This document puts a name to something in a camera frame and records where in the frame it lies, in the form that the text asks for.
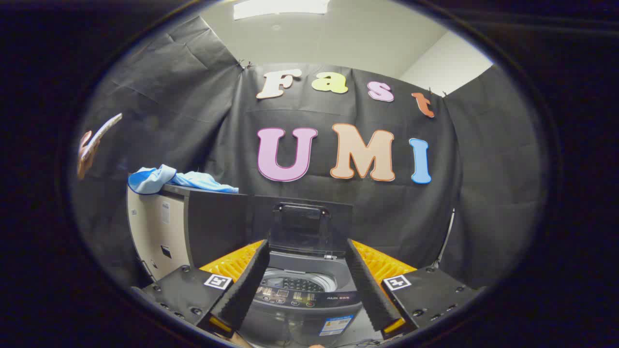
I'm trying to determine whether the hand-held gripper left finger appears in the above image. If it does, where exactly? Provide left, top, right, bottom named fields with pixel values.
left=132, top=239, right=270, bottom=339

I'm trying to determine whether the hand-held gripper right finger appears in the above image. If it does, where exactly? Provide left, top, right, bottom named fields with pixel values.
left=345, top=238, right=484, bottom=340

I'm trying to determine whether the grey washing machine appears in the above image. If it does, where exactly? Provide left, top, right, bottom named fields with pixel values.
left=239, top=250, right=363, bottom=348

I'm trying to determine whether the light blue garment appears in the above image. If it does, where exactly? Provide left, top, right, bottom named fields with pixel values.
left=128, top=164, right=239, bottom=195

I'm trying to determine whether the dark cabinet with beige side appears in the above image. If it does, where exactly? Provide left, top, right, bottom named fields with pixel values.
left=127, top=184, right=252, bottom=283

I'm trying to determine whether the black backdrop cloth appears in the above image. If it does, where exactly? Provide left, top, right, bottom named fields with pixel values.
left=73, top=17, right=549, bottom=290

